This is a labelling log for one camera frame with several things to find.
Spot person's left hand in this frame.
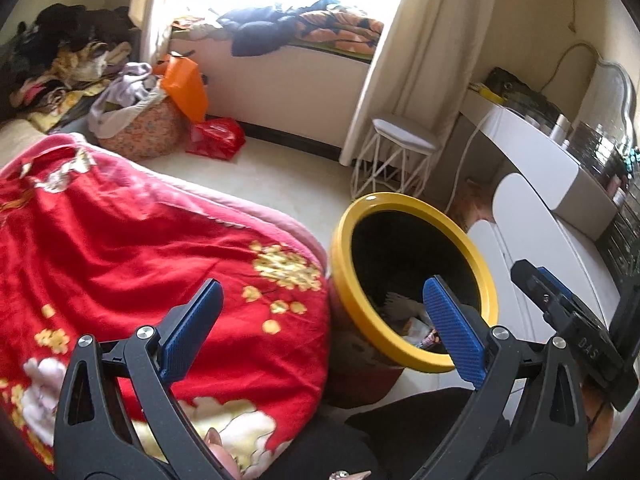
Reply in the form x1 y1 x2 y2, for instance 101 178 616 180
204 428 242 480

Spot orange patterned blanket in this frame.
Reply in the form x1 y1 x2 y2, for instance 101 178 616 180
294 9 384 60

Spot cream curtain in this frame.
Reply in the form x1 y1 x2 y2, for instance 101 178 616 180
128 0 172 64
340 0 496 166

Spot cream curtain right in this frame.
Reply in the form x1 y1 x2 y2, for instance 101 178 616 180
340 0 496 166

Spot white dressing desk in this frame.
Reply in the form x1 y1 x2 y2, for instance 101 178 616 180
460 90 617 240

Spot silver canister on desk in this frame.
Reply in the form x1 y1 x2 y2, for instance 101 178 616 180
549 114 572 145

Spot lavender white clothes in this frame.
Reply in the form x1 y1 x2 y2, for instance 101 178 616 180
88 62 167 140

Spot white wire stool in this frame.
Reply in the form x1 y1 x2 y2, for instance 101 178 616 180
350 114 442 198

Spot red yellow-rimmed trash bin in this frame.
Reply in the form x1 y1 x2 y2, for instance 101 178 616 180
324 192 499 408

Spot orange paper bag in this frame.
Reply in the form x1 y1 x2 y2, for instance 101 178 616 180
152 54 208 122

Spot red plastic bag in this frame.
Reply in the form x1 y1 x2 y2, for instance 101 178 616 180
186 117 246 160

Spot red floral blanket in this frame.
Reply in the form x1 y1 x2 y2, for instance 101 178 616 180
1 134 330 479

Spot cream curtain left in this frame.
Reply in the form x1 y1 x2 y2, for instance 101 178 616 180
128 0 172 64

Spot dark blue clothes on sill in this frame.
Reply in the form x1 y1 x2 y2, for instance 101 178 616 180
216 0 340 58

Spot pile of clothes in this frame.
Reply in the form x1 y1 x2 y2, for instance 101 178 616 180
1 3 140 133

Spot white chair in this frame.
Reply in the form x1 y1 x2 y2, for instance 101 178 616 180
468 172 620 342

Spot floral laundry basket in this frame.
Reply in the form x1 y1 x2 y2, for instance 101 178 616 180
98 98 188 162

